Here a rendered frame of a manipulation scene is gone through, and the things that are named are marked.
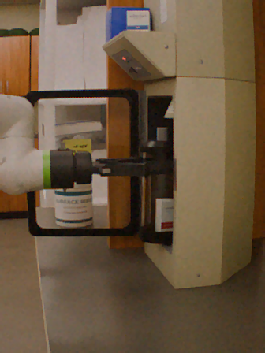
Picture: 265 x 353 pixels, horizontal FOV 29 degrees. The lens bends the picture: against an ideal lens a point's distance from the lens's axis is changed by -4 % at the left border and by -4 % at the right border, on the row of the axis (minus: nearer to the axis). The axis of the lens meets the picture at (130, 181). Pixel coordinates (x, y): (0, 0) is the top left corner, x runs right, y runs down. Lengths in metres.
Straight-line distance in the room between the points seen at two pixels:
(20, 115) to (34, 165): 0.12
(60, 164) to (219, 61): 0.42
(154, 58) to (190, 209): 0.33
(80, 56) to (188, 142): 1.41
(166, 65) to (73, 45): 1.40
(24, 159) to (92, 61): 1.26
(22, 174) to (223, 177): 0.45
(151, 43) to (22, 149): 0.37
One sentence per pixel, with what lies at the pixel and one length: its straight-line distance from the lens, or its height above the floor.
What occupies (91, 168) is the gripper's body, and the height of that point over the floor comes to 1.21.
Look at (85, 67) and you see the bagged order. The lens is 2.43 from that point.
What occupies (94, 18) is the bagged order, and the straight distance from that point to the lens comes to 2.44.
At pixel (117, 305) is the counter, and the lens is 1.12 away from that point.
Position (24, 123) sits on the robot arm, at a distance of 1.24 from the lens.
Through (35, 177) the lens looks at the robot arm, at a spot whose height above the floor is 1.19.
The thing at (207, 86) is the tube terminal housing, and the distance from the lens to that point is 1.16.
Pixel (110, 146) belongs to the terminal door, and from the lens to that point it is 1.44.
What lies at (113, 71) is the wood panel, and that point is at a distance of 1.49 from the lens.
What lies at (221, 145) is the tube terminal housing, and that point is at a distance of 1.17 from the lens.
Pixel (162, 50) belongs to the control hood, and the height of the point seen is 1.47.
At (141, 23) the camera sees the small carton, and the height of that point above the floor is 1.54.
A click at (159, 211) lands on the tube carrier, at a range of 1.26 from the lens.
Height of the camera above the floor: 1.36
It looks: 9 degrees down
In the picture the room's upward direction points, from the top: straight up
